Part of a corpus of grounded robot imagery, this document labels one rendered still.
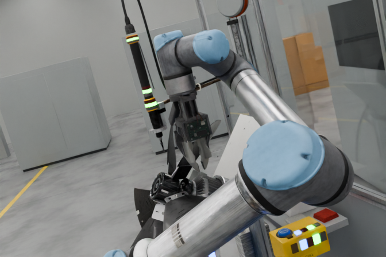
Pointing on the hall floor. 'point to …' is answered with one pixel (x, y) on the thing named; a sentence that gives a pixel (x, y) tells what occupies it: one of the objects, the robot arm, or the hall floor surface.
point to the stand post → (260, 239)
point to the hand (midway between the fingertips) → (199, 164)
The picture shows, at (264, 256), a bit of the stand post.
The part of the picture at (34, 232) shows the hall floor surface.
